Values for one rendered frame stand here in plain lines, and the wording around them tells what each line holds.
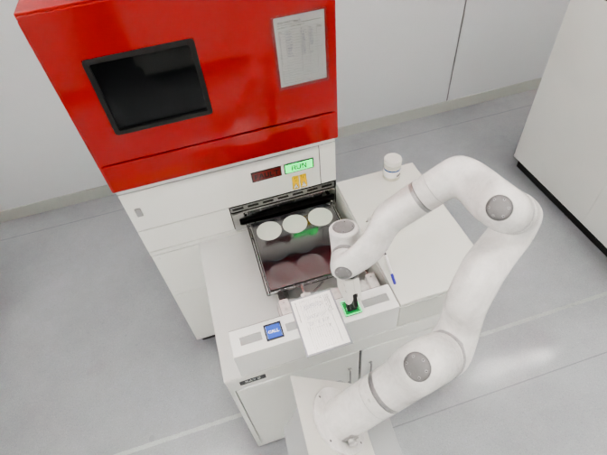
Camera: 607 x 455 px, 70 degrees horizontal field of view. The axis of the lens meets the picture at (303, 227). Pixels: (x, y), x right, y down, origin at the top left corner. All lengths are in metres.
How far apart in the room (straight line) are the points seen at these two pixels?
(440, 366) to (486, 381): 1.44
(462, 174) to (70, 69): 1.04
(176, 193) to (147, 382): 1.22
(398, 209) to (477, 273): 0.25
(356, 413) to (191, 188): 0.97
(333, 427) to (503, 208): 0.72
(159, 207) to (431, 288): 1.02
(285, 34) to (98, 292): 2.14
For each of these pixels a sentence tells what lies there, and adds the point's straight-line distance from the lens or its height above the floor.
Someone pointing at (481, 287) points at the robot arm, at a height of 1.36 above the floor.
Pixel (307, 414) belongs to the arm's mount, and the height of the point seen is 0.99.
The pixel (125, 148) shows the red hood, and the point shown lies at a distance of 1.50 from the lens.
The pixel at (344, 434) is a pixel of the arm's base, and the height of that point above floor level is 0.96.
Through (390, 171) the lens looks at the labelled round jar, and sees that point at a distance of 1.80.
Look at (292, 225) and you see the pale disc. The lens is 1.76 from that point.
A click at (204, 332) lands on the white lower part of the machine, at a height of 0.13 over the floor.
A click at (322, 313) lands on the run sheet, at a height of 0.96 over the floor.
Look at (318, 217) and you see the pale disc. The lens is 1.78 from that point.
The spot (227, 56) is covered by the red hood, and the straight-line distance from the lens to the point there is 1.36.
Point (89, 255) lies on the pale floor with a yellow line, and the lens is 3.26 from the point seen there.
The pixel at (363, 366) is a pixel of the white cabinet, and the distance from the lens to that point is 1.77.
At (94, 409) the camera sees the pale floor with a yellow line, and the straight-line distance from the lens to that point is 2.65.
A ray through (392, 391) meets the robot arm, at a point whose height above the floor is 1.12.
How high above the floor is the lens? 2.20
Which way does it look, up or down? 48 degrees down
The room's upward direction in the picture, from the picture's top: 6 degrees counter-clockwise
